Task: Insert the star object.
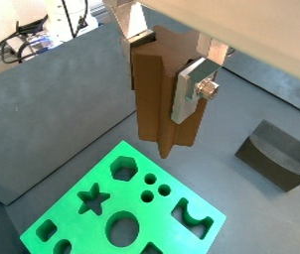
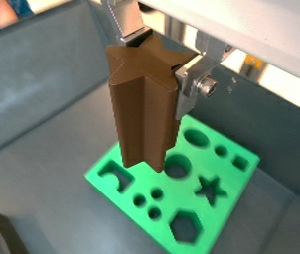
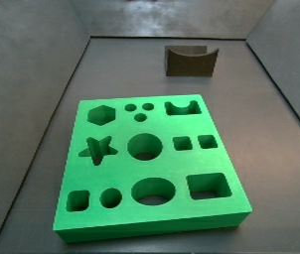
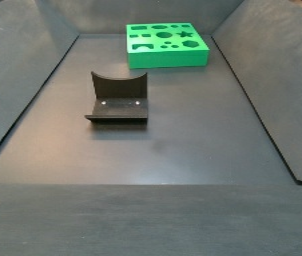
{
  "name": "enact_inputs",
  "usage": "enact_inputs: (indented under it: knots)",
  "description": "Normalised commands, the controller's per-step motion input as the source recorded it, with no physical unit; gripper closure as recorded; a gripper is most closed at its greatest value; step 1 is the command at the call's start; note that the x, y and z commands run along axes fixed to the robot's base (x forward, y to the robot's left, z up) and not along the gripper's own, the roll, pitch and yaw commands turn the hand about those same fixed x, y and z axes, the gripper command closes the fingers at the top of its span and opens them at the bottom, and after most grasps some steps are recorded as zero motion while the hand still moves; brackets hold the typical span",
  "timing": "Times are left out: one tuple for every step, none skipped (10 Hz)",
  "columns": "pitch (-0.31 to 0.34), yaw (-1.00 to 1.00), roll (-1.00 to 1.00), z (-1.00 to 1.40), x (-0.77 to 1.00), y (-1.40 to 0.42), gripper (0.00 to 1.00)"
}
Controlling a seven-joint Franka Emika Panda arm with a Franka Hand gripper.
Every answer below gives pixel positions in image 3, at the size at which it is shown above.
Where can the green shape sorter board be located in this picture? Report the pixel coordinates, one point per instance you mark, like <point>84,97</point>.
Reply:
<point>147,171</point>

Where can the dark curved holder block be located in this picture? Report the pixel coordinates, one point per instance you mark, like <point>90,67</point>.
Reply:
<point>189,61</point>

